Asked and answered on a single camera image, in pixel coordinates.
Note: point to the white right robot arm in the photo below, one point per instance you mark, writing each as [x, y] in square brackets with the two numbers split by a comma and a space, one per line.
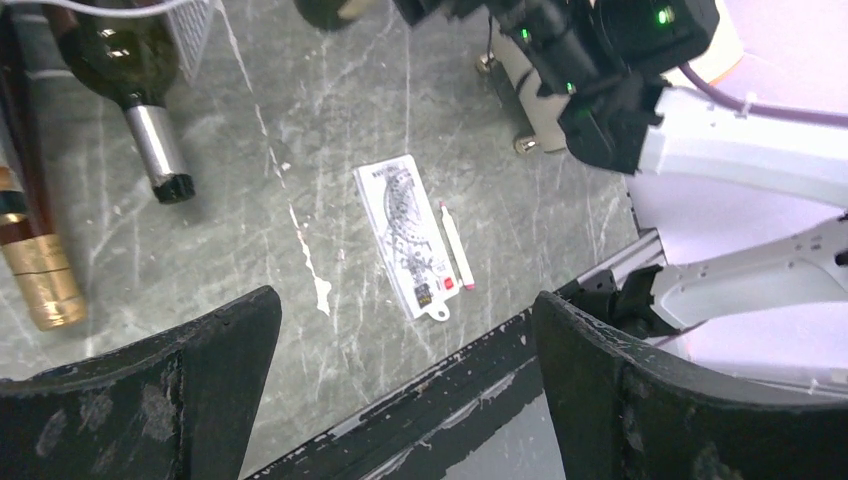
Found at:
[753, 197]

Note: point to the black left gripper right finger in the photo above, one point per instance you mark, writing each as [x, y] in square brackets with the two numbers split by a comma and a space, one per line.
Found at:
[623, 409]

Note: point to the dark green labelled wine bottle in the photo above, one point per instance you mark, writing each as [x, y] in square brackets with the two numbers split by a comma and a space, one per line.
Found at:
[332, 15]

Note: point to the cream cylindrical drum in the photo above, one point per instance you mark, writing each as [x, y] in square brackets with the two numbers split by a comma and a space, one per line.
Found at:
[724, 53]

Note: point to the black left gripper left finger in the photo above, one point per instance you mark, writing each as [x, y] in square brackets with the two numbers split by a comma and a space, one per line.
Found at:
[179, 404]

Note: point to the printed card package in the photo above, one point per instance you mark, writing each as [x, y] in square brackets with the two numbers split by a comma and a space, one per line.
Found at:
[408, 237]

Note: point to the white pen red tip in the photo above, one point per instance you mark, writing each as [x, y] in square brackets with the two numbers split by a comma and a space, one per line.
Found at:
[457, 248]

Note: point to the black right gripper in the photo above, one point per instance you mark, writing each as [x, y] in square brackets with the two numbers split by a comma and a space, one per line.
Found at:
[608, 57]

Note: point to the dark bottle silver neck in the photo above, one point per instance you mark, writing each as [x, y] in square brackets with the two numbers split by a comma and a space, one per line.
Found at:
[133, 62]

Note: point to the brown bottle gold foil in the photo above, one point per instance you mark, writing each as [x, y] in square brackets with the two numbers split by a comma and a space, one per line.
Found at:
[30, 242]

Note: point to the white wire wine rack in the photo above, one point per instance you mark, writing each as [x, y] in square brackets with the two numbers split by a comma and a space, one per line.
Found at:
[190, 23]

